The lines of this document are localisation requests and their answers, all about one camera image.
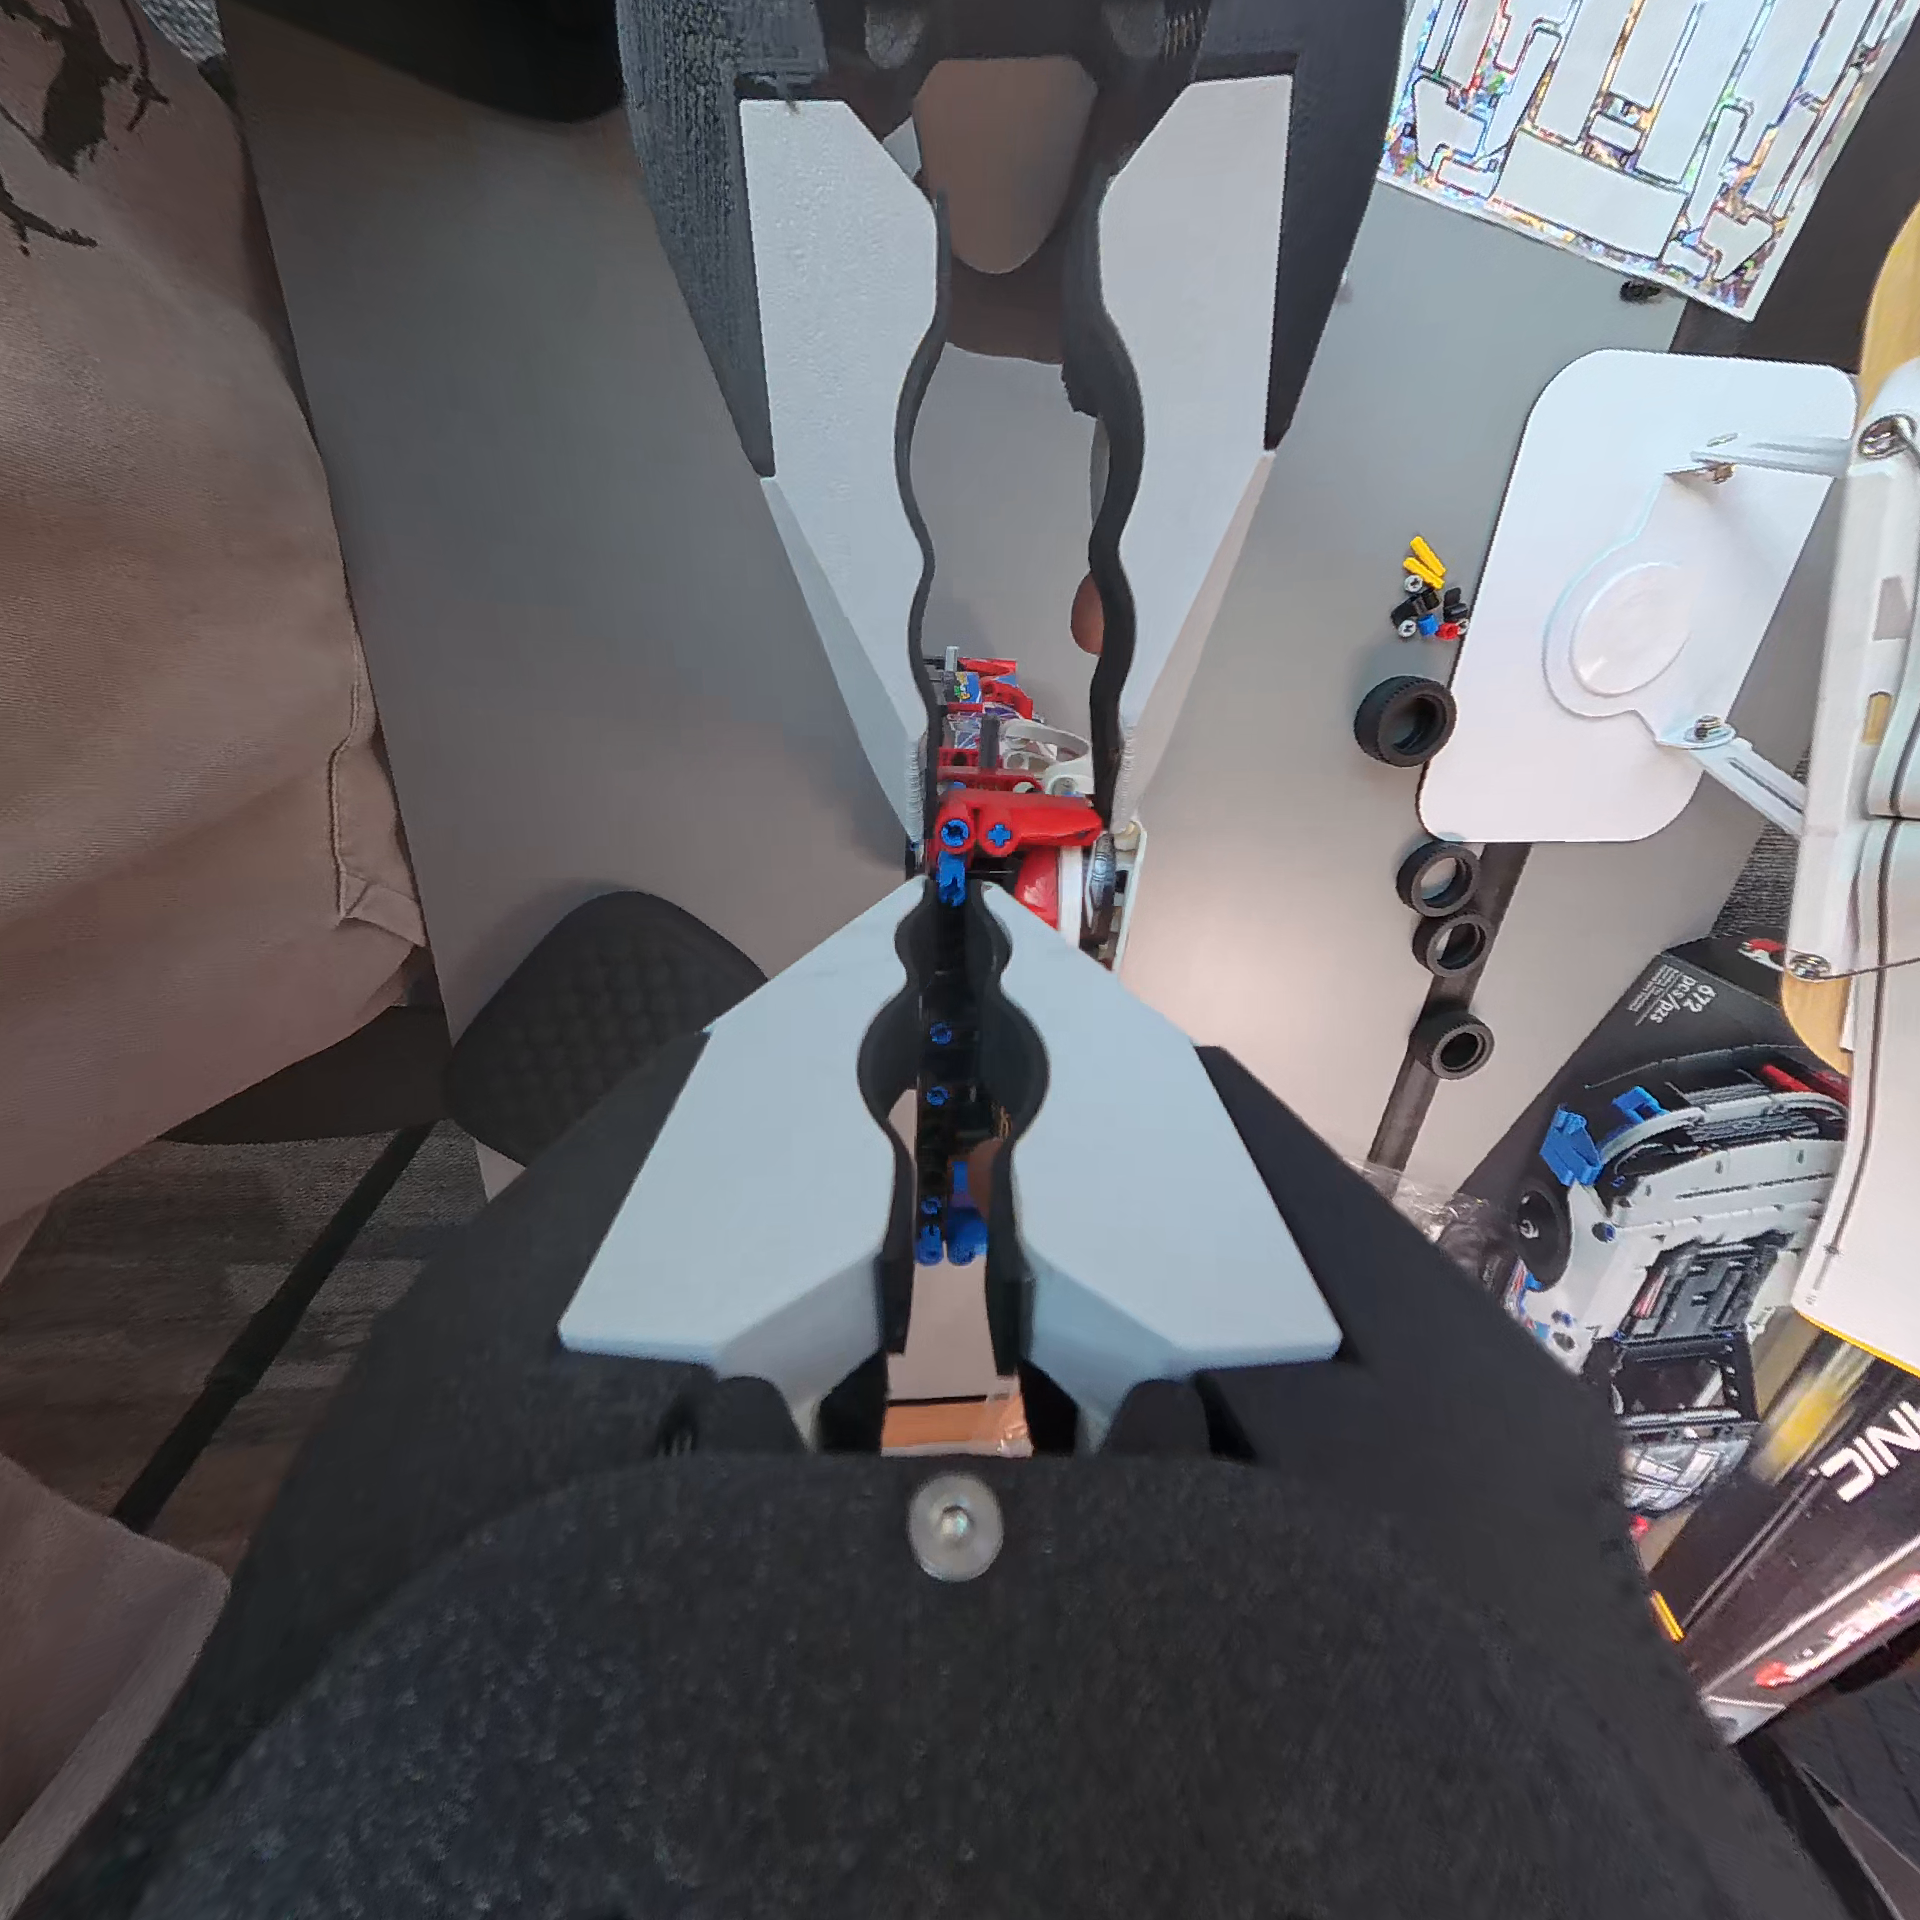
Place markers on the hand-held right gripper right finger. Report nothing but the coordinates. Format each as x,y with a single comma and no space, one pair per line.
1170,1200

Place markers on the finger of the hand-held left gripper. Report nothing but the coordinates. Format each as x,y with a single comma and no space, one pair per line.
1201,301
825,301

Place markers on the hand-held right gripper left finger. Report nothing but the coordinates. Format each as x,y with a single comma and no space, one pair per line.
720,1200

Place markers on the brick-built race car model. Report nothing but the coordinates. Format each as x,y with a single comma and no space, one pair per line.
1050,886

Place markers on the red brick connector piece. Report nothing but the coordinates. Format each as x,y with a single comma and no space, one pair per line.
1020,821

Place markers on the person's left hand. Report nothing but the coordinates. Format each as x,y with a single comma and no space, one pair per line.
997,182

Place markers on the black office chair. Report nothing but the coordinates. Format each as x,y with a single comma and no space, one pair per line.
599,1005

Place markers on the clear plastic bag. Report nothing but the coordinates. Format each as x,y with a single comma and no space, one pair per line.
1425,1208

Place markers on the black rubber tyre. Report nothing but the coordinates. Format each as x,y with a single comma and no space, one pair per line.
1435,1051
1412,886
1435,945
1380,723

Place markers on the small yellow black brick assembly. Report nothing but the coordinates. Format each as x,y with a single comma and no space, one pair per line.
1425,598

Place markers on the shiny sticker sheet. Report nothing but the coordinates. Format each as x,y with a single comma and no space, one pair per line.
1621,105

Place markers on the printed car model box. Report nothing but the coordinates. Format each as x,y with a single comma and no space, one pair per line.
1695,1244

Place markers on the person's beige hoodie torso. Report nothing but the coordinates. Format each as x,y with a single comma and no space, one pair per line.
149,676

